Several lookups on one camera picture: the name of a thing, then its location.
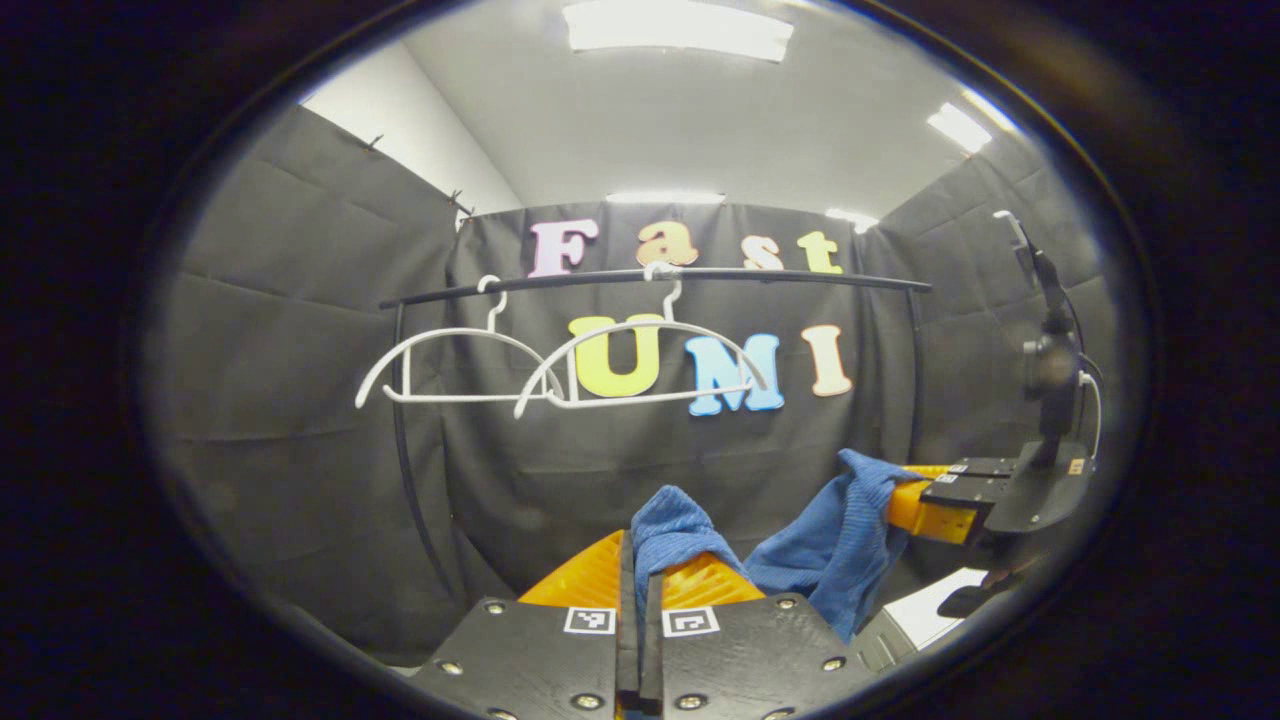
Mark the large ceiling light panel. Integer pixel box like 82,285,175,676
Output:
562,0,795,63

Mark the blue corduroy jacket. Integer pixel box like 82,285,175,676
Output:
630,448,931,646

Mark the white plastic clothes hanger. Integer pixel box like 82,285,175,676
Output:
513,262,769,419
355,275,563,409

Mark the white table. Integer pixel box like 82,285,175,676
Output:
882,567,991,653

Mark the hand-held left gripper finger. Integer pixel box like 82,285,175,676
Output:
640,550,881,720
410,530,639,720

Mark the black metal clothes rack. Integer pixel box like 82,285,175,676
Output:
378,266,933,601

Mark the black backdrop cloth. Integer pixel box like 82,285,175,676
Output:
150,105,1121,666

